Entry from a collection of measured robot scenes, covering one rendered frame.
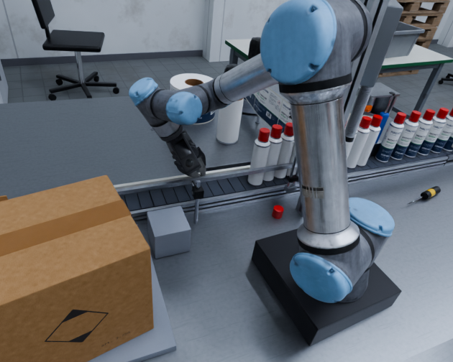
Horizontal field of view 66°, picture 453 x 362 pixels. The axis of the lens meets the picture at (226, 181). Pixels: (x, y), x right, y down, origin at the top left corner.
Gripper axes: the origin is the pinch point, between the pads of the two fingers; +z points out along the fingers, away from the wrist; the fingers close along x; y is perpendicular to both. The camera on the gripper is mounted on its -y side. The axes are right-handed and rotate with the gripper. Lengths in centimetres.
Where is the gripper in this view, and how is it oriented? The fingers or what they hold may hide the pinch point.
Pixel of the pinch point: (201, 177)
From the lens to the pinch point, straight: 109.6
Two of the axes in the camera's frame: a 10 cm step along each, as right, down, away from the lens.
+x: -8.5, 5.2, 0.0
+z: 3.7, 6.1, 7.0
